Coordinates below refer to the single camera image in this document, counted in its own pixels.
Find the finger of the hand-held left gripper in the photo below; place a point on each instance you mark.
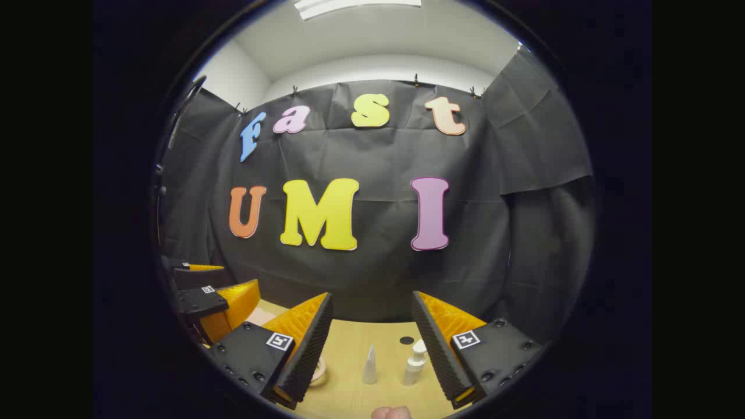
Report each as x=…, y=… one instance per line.
x=201, y=301
x=198, y=278

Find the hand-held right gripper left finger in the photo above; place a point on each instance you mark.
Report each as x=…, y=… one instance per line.
x=308, y=355

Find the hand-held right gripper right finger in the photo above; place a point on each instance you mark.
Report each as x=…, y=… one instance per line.
x=439, y=355

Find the white pump bottle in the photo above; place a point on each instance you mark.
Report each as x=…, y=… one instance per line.
x=413, y=366

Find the white skin care tube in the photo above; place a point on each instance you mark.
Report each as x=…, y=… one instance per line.
x=370, y=369

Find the black backdrop cloth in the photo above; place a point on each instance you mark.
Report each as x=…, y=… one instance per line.
x=378, y=267

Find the white ceiling light panel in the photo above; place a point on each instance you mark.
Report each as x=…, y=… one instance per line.
x=355, y=6

